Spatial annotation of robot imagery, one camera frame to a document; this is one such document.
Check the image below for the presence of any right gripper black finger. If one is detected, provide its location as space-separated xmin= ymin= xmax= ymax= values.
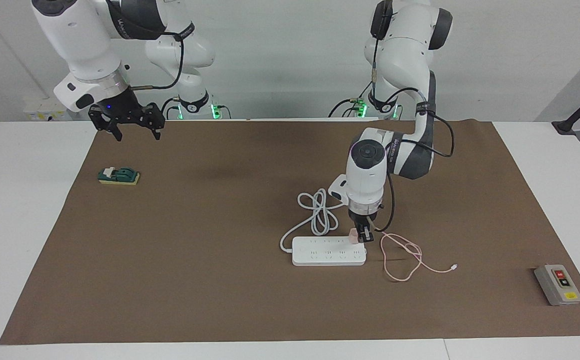
xmin=140 ymin=103 xmax=165 ymax=140
xmin=89 ymin=107 xmax=123 ymax=142

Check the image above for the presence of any pink charging cable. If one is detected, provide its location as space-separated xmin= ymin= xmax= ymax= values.
xmin=380 ymin=232 xmax=458 ymax=282

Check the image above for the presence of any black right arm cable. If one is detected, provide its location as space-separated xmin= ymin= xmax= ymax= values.
xmin=130 ymin=20 xmax=195 ymax=93

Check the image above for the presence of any white power strip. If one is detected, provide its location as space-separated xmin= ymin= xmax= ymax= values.
xmin=291 ymin=236 xmax=367 ymax=267

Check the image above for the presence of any green circuit board module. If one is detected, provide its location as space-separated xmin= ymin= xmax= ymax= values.
xmin=98 ymin=166 xmax=141 ymax=186

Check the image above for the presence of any white power strip cord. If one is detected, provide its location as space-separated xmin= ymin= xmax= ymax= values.
xmin=280 ymin=188 xmax=346 ymax=253

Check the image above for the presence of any grey on-off switch box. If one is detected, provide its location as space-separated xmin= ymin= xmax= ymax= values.
xmin=534 ymin=264 xmax=580 ymax=307

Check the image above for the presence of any black base cable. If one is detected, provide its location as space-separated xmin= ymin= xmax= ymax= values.
xmin=162 ymin=97 xmax=180 ymax=121
xmin=328 ymin=95 xmax=370 ymax=119

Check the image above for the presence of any white wall socket box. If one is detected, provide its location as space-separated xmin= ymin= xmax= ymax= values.
xmin=24 ymin=97 xmax=68 ymax=122

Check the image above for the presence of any brown table mat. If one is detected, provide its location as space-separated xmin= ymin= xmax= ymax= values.
xmin=0 ymin=118 xmax=580 ymax=346

